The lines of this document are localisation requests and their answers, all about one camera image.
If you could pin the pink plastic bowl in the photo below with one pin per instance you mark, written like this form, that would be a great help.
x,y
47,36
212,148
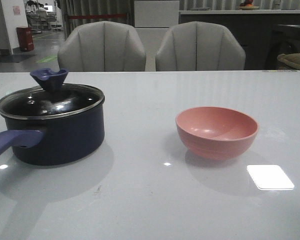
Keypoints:
x,y
216,133

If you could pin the glass lid with blue knob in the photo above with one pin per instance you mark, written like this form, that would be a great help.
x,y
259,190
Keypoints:
x,y
51,99

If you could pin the right beige upholstered chair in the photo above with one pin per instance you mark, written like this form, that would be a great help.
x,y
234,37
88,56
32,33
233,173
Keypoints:
x,y
199,46

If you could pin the beige upholstered chair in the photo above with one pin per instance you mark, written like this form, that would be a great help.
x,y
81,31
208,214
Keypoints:
x,y
199,46
103,46

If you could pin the left beige upholstered chair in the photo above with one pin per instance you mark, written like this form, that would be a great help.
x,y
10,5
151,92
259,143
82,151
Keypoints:
x,y
103,46

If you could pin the dark blue saucepan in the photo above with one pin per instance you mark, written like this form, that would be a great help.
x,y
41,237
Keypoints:
x,y
54,141

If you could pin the white cabinet in background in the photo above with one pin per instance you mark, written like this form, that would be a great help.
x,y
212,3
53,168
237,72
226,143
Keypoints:
x,y
156,13

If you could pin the red barrier belt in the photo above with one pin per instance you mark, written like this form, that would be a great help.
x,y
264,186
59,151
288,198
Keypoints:
x,y
102,16

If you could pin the dark counter with white top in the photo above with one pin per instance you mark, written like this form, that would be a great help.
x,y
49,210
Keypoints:
x,y
253,29

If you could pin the red trash bin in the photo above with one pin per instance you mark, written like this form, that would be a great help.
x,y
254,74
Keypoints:
x,y
25,38

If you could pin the fruit plate on counter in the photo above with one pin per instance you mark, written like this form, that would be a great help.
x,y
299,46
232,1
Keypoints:
x,y
248,5

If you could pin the dark side table right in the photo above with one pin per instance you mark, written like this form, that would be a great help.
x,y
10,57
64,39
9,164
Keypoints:
x,y
284,39

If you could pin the beige cushion at right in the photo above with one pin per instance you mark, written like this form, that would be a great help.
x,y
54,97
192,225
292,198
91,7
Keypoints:
x,y
289,61

